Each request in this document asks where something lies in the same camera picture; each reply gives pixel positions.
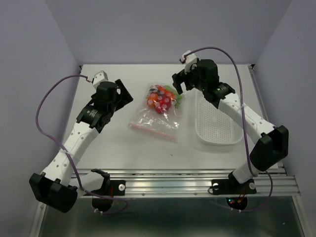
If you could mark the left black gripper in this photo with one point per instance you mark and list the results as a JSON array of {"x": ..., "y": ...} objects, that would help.
[{"x": 124, "y": 98}]

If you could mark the orange toy pumpkin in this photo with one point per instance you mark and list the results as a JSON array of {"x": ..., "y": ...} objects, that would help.
[{"x": 152, "y": 100}]

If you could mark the red toy strawberry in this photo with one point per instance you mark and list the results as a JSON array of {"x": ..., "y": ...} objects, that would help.
[{"x": 163, "y": 105}]

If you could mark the clear zip top bag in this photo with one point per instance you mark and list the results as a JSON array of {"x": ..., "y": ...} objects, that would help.
[{"x": 147, "y": 120}]

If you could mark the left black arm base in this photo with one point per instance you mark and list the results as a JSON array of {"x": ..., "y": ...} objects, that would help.
[{"x": 105, "y": 196}]

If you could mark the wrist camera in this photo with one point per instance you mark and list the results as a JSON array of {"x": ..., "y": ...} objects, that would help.
[
  {"x": 98, "y": 78},
  {"x": 189, "y": 59}
]

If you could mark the aluminium rail frame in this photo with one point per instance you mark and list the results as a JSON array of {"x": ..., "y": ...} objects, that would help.
[{"x": 167, "y": 182}]

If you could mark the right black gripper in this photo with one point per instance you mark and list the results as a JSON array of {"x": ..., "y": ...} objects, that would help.
[{"x": 180, "y": 77}]

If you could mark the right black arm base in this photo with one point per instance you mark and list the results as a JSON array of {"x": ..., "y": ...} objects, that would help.
[{"x": 236, "y": 191}]

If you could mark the green toy leaf vegetable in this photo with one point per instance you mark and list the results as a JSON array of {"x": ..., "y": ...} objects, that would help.
[{"x": 176, "y": 99}]

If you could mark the white perforated plastic basket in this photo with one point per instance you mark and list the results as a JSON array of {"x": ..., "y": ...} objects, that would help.
[{"x": 212, "y": 126}]

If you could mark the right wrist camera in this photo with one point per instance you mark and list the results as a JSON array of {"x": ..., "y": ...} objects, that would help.
[{"x": 189, "y": 59}]

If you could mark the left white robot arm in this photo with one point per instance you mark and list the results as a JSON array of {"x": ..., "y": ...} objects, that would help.
[{"x": 59, "y": 185}]

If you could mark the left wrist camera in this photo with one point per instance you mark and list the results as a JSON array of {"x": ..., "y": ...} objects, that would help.
[{"x": 98, "y": 78}]

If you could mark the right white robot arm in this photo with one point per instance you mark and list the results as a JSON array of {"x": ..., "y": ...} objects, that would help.
[{"x": 270, "y": 141}]

